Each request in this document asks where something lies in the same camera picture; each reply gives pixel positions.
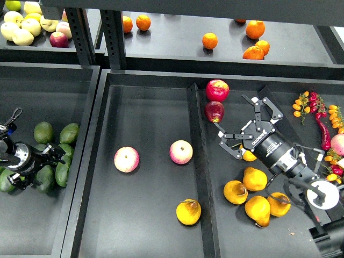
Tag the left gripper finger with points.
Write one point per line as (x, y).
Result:
(52, 154)
(21, 182)

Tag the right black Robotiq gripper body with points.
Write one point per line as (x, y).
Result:
(271, 148)

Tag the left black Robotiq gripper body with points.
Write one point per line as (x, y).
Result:
(31, 160)

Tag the dark green avocado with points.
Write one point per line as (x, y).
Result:
(45, 179)

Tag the yellow pear with brown top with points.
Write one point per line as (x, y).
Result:
(188, 212)

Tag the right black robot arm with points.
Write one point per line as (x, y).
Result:
(303, 186)

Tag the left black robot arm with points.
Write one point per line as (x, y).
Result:
(7, 145)

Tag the yellow pear with stem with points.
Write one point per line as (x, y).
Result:
(246, 155)

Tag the green avocado middle right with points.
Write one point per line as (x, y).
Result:
(69, 151)

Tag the dark avocado centre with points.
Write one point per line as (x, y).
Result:
(40, 147)

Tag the green avocado lower right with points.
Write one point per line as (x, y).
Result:
(62, 171)

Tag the round green avocado top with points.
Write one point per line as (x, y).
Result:
(43, 133)

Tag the green avocado upper right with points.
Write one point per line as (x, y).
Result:
(69, 134)

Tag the yellow pear middle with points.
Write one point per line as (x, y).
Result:
(254, 179)

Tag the yellow pear curled stem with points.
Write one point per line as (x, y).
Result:
(235, 192)

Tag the yellow pear right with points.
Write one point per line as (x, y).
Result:
(279, 204)

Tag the yellow pear bottom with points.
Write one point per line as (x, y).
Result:
(258, 209)

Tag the black tray divider right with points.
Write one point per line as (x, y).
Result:
(308, 134)

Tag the orange cherry tomato bunch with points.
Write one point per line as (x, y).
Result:
(301, 106)

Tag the red cherry tomato bunch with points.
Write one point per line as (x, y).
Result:
(317, 105)

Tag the black left tray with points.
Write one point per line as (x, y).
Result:
(34, 224)

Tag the black tray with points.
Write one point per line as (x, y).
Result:
(134, 214)
(34, 224)

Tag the red chili pepper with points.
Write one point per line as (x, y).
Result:
(325, 136)

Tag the dark red apple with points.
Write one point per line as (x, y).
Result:
(214, 111)

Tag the pink apple centre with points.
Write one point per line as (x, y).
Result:
(181, 152)

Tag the pink apple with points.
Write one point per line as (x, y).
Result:
(126, 159)
(181, 152)

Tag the pink peach right edge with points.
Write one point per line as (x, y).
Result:
(337, 144)

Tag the mixed cherry tomatoes lower right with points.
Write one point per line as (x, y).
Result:
(334, 171)

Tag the bright red apple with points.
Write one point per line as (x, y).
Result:
(217, 90)

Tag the orange front right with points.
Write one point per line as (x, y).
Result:
(253, 53)

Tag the orange small right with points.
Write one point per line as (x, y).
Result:
(264, 45)

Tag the pink apple left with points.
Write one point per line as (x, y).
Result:
(126, 159)

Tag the black centre tray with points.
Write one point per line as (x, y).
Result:
(134, 214)

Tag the large orange right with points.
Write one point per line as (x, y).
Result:
(255, 29)

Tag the orange centre shelf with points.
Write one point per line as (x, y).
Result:
(209, 41)

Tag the red apple on shelf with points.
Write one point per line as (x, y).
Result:
(58, 39)

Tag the pale yellow apple front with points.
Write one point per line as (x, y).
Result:
(22, 37)

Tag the pink peach on shelf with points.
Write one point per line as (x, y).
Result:
(64, 28)

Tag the black shelf post left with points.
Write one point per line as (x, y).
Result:
(81, 35)

